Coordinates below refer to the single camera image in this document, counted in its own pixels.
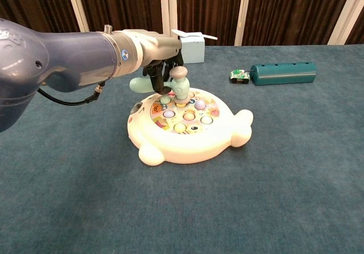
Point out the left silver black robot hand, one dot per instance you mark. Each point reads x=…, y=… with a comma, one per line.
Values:
x=159, y=49

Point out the light blue toy hammer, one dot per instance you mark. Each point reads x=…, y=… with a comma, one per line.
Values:
x=179, y=87

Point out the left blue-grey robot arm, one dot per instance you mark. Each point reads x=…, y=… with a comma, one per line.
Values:
x=71, y=58

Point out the white whack-a-mole toy board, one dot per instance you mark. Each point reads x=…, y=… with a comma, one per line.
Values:
x=182, y=146

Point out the light blue cube block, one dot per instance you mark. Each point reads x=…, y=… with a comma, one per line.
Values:
x=194, y=52

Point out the dark brown curtain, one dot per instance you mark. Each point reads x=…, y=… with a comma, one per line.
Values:
x=128, y=6

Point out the small green toy car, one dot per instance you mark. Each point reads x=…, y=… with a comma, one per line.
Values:
x=239, y=76

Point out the teal half-cylinder block with holes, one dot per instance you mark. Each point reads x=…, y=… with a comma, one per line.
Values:
x=284, y=75

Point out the blue felt table cover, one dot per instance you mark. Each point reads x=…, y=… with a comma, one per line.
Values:
x=182, y=203

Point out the white frame post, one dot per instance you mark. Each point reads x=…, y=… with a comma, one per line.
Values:
x=167, y=6
x=244, y=12
x=78, y=9
x=345, y=15

